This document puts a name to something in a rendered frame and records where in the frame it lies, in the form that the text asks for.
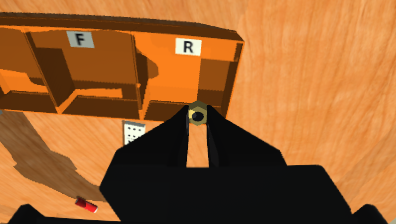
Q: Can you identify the orange two-compartment bin tray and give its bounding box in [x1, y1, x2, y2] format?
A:
[0, 16, 243, 122]

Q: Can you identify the white domino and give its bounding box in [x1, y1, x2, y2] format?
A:
[125, 121, 146, 144]

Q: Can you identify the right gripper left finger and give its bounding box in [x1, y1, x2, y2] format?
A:
[108, 105, 189, 168]

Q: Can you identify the dark red aa battery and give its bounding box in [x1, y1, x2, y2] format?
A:
[75, 198, 98, 213]

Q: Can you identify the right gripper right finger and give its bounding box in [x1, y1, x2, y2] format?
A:
[206, 105, 287, 167]

